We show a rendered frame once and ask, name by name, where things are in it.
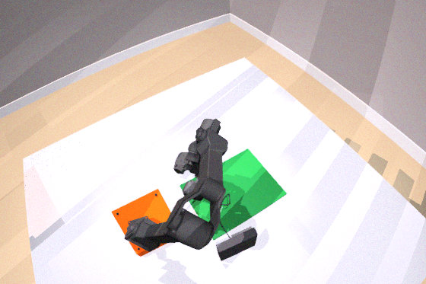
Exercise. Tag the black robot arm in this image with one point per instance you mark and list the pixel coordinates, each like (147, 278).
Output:
(183, 226)

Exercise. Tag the green circuit board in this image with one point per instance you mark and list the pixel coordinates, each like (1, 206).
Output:
(251, 187)

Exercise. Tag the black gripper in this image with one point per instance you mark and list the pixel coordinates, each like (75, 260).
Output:
(190, 185)

